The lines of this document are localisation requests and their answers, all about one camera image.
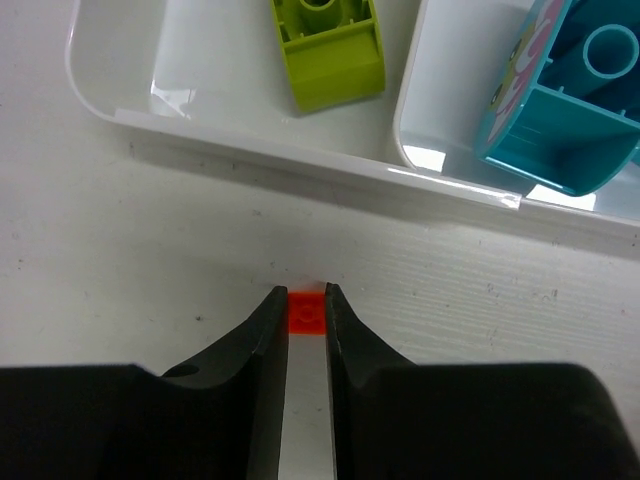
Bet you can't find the white compartment tray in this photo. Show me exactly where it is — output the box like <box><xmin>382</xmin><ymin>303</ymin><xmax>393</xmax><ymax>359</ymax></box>
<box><xmin>65</xmin><ymin>1</ymin><xmax>639</xmax><ymax>227</ymax></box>

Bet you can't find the lime curved lego brick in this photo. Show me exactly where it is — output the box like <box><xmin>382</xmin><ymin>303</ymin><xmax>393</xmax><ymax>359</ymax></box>
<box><xmin>270</xmin><ymin>0</ymin><xmax>386</xmax><ymax>113</ymax></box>

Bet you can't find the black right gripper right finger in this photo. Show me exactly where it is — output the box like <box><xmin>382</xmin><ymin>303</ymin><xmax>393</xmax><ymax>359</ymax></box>
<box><xmin>325</xmin><ymin>284</ymin><xmax>639</xmax><ymax>479</ymax></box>

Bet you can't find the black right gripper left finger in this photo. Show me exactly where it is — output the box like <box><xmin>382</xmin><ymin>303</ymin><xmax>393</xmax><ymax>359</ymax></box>
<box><xmin>1</xmin><ymin>287</ymin><xmax>288</xmax><ymax>479</ymax></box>

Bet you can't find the teal curved lego brick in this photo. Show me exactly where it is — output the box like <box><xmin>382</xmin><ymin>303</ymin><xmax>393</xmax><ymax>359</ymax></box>
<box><xmin>474</xmin><ymin>0</ymin><xmax>639</xmax><ymax>197</ymax></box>

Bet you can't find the small orange square lego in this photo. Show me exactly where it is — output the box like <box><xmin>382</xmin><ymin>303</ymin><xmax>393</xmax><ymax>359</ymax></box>
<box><xmin>288</xmin><ymin>292</ymin><xmax>326</xmax><ymax>336</ymax></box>

